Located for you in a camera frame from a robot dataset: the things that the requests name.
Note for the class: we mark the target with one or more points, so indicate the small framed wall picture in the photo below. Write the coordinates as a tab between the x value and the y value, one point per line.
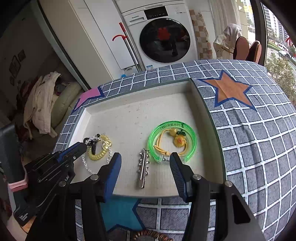
21	54
12	80

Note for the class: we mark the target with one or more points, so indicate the brown chair back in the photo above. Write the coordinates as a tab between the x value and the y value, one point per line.
255	52
241	48

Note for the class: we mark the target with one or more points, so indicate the tall white cabinet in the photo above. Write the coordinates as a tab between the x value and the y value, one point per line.
92	34

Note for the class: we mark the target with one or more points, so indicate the dark window frame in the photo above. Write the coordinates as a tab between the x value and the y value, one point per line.
259	27

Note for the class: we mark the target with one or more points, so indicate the cream clothes pile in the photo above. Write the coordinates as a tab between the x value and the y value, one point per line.
39	104

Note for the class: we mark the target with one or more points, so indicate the beige bag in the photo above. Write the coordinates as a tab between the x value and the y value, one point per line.
227	34

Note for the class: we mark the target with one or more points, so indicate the red blanket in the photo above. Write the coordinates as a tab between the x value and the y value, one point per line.
26	89

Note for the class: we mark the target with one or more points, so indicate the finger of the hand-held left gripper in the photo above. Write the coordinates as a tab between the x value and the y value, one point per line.
74	151

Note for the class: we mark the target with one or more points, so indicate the grey checkered star tablecloth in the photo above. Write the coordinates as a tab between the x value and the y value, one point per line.
254	139

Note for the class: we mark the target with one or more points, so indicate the white front-load washing machine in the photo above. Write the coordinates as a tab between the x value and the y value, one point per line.
138	23

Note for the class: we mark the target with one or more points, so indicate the pale green sofa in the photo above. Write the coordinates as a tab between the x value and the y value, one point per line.
67	102

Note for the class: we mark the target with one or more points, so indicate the white plastic jug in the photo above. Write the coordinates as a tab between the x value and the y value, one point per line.
129	70

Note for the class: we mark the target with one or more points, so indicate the large framed wall picture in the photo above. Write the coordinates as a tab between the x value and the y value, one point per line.
15	64

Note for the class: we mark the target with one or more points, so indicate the brown checkered board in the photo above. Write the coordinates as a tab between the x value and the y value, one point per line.
201	34

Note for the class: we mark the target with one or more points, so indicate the teal tray box white inside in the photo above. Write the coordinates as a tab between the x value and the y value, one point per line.
129	115

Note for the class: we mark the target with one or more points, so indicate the silver spiked hair clip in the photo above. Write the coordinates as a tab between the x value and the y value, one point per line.
142	176

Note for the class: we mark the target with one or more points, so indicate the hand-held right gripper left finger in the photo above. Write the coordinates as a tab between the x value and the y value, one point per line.
113	171

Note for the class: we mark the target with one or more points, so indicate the green translucent bangle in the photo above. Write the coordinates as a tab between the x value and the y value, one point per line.
192	143

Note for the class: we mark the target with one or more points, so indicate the mop pole with red hook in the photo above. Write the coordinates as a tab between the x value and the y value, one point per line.
126	37

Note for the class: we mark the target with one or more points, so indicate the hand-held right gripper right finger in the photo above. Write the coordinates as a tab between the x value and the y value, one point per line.
178	176

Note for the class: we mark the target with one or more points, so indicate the black hair claw clip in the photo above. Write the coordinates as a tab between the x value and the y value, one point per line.
94	148

